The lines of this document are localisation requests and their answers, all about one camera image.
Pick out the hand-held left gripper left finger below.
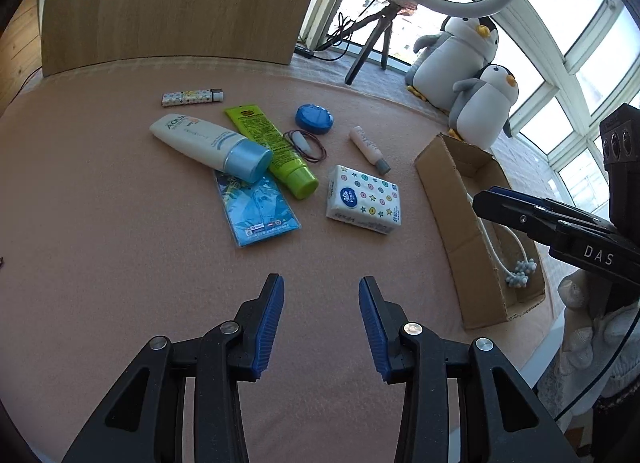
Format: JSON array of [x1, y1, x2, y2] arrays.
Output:
[[60, 273, 286, 463]]

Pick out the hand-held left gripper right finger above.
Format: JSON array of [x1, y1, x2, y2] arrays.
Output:
[[358, 275, 583, 463]]

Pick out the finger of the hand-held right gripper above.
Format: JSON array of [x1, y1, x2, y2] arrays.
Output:
[[486, 186, 618, 234], [472, 192, 568, 249]]

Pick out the cardboard box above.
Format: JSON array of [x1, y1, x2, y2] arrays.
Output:
[[414, 133, 547, 330]]

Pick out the blue packet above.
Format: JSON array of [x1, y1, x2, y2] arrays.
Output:
[[214, 170, 302, 248]]

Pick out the star print tissue pack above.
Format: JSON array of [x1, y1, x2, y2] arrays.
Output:
[[326, 164, 403, 236]]

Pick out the small white lip balm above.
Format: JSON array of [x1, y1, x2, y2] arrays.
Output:
[[349, 126, 391, 175]]

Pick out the maroon hair tie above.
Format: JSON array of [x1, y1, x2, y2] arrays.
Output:
[[283, 129, 328, 164]]

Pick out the green tube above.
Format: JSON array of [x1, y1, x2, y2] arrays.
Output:
[[223, 103, 320, 200]]

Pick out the white tube with blue cap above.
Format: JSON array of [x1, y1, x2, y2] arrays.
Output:
[[149, 114, 273, 185]]

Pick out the blue round container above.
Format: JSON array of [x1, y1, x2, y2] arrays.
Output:
[[295, 103, 335, 135]]

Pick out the patterned lighter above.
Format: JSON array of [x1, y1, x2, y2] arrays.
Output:
[[161, 88, 225, 108]]

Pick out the person's right hand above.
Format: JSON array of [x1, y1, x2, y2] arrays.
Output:
[[557, 275, 640, 396]]

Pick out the white massage stick grey balls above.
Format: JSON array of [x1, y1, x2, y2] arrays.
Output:
[[465, 190, 538, 289]]

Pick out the small penguin plush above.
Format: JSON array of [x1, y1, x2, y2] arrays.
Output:
[[447, 64, 520, 154]]

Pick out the large penguin plush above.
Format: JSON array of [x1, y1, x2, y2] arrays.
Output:
[[405, 14, 501, 111]]

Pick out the black tripod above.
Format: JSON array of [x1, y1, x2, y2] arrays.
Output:
[[344, 0, 401, 85]]

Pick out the light wooden board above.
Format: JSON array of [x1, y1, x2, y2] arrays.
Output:
[[40, 0, 341, 78]]

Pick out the wooden plank panel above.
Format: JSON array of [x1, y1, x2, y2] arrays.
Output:
[[0, 0, 43, 114]]

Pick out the white window frame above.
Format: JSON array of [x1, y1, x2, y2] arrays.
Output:
[[300, 0, 640, 224]]

